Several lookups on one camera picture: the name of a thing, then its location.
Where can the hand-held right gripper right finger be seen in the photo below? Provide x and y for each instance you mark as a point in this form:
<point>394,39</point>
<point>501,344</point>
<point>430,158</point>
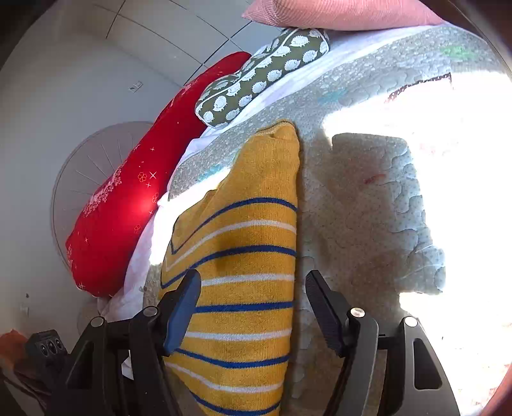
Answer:
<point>324,312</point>

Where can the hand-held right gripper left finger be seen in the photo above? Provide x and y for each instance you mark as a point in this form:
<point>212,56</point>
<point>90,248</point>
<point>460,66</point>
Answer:
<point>180,316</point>

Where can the yellow striped sweater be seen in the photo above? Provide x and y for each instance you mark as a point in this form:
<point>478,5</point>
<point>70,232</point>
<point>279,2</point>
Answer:
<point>248,280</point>

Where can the white bed sheet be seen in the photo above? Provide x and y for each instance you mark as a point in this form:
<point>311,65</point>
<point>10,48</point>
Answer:
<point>140,260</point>

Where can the quilted dotted bed blanket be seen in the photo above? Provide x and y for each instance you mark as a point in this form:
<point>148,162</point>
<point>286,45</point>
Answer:
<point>360,224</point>

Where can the red pillow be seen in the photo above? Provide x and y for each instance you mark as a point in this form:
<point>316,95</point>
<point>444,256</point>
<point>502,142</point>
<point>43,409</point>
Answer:
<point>128,208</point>

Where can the green hedgehog print pillow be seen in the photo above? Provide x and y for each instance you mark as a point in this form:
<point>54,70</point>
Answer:
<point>264,72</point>

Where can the pink pillow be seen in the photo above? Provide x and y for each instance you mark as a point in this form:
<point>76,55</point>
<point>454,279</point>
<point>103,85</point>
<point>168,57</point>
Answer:
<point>340,12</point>

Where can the round grey wall panel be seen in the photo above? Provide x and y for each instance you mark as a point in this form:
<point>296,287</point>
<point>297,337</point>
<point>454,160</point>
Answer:
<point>88,168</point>

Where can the white wall socket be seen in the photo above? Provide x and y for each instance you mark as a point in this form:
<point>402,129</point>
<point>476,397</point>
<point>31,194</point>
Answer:
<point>136,87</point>

